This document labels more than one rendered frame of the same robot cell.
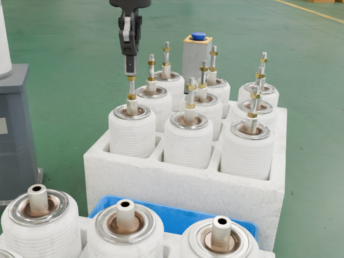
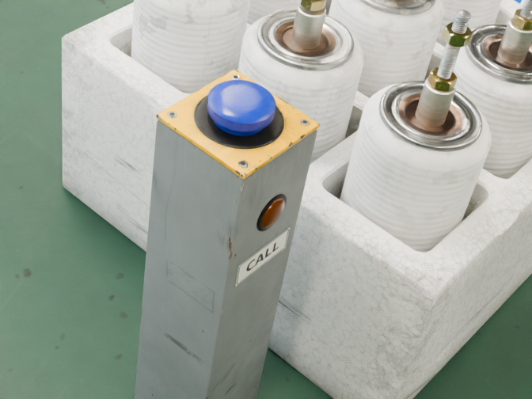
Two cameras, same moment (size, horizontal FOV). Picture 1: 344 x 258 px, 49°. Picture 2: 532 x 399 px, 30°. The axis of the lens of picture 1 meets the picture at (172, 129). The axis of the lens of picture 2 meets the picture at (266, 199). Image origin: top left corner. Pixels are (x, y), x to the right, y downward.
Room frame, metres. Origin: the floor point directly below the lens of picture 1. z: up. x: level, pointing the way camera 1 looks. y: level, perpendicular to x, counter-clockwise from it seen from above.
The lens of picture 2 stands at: (1.51, 0.10, 0.69)
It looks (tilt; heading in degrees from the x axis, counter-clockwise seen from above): 44 degrees down; 198
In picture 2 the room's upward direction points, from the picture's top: 11 degrees clockwise
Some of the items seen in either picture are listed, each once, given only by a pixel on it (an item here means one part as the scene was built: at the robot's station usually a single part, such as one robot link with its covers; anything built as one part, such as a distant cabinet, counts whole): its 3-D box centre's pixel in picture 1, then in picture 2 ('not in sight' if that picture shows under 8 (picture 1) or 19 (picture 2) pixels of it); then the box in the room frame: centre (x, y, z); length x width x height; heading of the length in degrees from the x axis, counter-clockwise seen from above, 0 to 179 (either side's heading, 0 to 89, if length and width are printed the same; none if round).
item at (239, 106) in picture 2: (198, 37); (240, 112); (1.09, -0.06, 0.32); 0.04 x 0.04 x 0.02
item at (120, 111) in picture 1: (132, 112); not in sight; (0.70, 0.08, 0.25); 0.08 x 0.08 x 0.01
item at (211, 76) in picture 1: (211, 77); (308, 25); (0.90, -0.09, 0.26); 0.02 x 0.02 x 0.03
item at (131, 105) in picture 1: (132, 106); not in sight; (0.70, 0.08, 0.26); 0.02 x 0.02 x 0.03
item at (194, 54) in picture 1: (194, 90); (213, 292); (1.09, -0.06, 0.16); 0.07 x 0.07 x 0.31; 75
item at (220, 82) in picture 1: (211, 82); (305, 39); (0.90, -0.09, 0.25); 0.08 x 0.08 x 0.01
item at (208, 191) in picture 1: (196, 161); (354, 133); (0.79, -0.06, 0.09); 0.39 x 0.39 x 0.18; 75
